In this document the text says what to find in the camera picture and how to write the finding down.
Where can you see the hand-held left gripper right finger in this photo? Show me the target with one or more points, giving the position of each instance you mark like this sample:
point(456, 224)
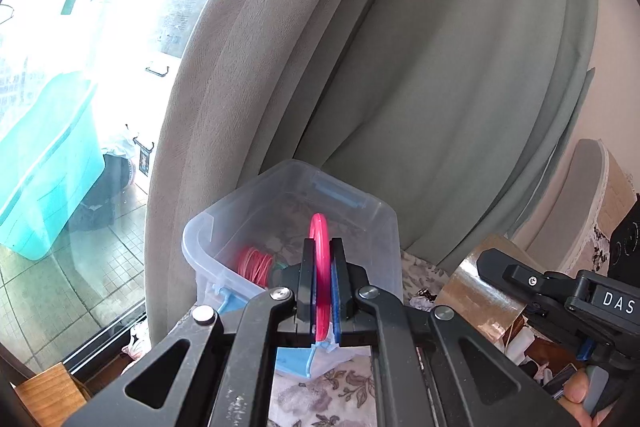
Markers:
point(336, 302)

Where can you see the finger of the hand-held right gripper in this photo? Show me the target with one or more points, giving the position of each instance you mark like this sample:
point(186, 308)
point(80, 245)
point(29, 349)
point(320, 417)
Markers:
point(520, 279)
point(584, 349)

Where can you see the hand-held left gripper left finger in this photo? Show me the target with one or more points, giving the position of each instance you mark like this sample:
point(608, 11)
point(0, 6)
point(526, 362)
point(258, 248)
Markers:
point(313, 297)

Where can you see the brown packing tape roll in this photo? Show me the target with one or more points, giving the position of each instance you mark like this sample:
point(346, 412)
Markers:
point(475, 282)

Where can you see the clear plastic storage container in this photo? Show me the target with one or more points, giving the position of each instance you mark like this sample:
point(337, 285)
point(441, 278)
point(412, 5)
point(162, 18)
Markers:
point(240, 227)

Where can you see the person's right hand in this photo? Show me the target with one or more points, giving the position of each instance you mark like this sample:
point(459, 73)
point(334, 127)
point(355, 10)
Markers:
point(580, 394)

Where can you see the floral tablecloth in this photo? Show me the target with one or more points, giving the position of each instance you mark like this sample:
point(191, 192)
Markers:
point(325, 389)

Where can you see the grey cushion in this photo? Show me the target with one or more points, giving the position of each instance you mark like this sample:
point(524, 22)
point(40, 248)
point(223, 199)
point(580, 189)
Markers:
point(575, 202)

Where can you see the beige lace-trimmed cloth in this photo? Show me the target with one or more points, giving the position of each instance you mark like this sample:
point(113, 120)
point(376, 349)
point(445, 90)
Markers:
point(612, 202)

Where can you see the white crumpled cloth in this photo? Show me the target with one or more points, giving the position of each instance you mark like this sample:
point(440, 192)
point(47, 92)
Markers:
point(136, 343)

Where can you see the grey-green curtain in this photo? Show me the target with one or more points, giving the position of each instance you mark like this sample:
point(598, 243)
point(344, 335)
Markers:
point(380, 72)

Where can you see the wooden box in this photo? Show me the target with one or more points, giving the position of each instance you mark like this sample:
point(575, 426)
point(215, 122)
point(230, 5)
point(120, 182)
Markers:
point(50, 399)

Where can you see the teal plastic tub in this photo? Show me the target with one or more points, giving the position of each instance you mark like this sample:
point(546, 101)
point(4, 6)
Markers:
point(45, 167)

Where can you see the green hanging tag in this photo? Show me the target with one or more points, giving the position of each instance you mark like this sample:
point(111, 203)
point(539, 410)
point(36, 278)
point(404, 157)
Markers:
point(69, 4)

